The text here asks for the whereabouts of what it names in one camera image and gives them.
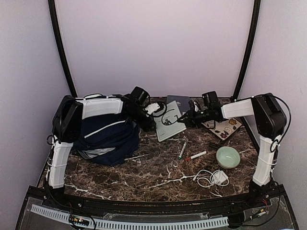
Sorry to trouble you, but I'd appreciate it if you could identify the pale green ceramic bowl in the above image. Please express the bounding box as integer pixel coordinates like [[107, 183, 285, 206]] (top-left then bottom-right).
[[216, 146, 241, 169]]

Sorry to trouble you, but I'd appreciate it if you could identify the grey green notebook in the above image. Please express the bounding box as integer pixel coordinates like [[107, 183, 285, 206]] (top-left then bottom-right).
[[153, 101, 187, 142]]

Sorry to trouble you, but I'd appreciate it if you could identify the black right corner frame post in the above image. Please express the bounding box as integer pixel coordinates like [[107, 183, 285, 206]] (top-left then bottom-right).
[[231, 0, 261, 100]]

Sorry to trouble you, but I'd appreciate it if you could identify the red tipped white marker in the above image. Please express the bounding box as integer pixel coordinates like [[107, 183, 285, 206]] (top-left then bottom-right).
[[185, 151, 207, 161]]

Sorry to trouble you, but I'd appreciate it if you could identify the black left corner frame post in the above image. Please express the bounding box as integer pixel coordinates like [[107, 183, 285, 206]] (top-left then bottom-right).
[[48, 0, 77, 97]]

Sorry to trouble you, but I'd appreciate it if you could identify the black corner frame post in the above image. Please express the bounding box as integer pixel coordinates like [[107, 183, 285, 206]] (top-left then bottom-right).
[[48, 0, 77, 97], [231, 0, 261, 100]]

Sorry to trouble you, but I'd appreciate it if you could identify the floral square ceramic plate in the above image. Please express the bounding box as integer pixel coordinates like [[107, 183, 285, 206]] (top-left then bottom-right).
[[202, 118, 242, 140]]

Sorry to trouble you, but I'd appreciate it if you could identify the dark blue notebook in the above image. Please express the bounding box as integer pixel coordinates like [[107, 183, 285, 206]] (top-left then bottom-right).
[[166, 95, 190, 115]]

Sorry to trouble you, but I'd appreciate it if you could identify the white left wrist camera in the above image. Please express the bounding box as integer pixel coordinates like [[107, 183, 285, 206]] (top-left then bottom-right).
[[144, 102, 167, 115]]

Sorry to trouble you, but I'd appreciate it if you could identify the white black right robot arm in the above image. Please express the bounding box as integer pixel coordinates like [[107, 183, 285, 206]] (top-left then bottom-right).
[[177, 91, 292, 208]]

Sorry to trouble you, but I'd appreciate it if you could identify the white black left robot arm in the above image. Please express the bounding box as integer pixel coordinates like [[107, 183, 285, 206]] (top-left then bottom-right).
[[45, 87, 161, 209]]

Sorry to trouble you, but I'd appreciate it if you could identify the black front table rail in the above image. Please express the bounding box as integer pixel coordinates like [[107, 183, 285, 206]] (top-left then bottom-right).
[[26, 174, 284, 216]]

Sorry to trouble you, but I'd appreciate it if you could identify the white slotted cable duct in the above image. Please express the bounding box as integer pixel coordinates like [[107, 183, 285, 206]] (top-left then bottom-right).
[[30, 204, 229, 230]]

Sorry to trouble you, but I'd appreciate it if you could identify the white charger with cable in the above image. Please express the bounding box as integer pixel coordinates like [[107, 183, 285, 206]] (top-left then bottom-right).
[[192, 169, 229, 188]]

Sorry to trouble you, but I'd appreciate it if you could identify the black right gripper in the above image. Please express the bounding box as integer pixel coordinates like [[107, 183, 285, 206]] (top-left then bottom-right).
[[178, 106, 212, 128]]

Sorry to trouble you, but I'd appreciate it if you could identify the green tipped white marker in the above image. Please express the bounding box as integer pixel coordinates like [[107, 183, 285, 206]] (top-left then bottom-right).
[[178, 141, 187, 160]]

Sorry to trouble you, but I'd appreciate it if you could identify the navy blue student backpack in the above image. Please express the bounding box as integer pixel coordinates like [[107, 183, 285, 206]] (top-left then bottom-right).
[[72, 114, 140, 166]]

